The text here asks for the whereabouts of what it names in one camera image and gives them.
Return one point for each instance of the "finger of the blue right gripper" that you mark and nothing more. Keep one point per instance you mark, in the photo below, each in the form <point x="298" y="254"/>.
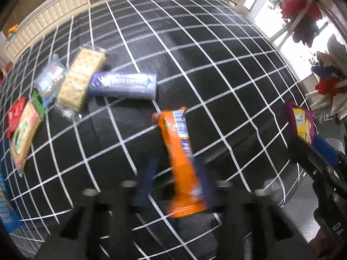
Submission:
<point x="330" y="155"/>

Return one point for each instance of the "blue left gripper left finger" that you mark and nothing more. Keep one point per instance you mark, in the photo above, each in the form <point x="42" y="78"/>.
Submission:
<point x="145" y="183"/>

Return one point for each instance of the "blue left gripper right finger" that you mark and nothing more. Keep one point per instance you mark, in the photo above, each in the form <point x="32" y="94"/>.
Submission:
<point x="208" y="189"/>

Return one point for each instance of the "purple yellow snack pouch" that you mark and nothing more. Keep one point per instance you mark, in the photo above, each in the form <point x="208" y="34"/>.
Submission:
<point x="301" y="121"/>

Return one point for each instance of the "orange snack bar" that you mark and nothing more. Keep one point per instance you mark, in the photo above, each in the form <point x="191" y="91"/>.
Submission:
<point x="187" y="198"/>

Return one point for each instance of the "purple Doublemint gum box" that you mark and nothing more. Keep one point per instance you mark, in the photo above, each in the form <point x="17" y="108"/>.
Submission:
<point x="116" y="84"/>

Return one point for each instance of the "green cracker pack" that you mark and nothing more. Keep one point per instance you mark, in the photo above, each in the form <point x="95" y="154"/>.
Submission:
<point x="31" y="117"/>

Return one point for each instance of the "clear soda cracker pack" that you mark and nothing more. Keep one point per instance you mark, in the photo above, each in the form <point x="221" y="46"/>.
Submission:
<point x="73" y="91"/>

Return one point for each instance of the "small clear blue pastry bag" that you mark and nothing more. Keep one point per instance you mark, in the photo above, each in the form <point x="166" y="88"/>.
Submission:
<point x="50" y="80"/>

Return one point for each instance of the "small red snack pouch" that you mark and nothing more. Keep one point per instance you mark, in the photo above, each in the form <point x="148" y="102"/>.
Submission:
<point x="14" y="115"/>

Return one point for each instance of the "black white checkered tablecloth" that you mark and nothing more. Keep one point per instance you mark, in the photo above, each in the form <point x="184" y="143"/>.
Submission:
<point x="218" y="78"/>

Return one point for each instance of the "blue plastic basket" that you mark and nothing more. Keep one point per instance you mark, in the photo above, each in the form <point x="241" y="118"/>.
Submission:
<point x="9" y="216"/>

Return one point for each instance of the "cream TV cabinet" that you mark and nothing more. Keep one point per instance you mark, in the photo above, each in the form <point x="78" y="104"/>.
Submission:
<point x="41" y="21"/>

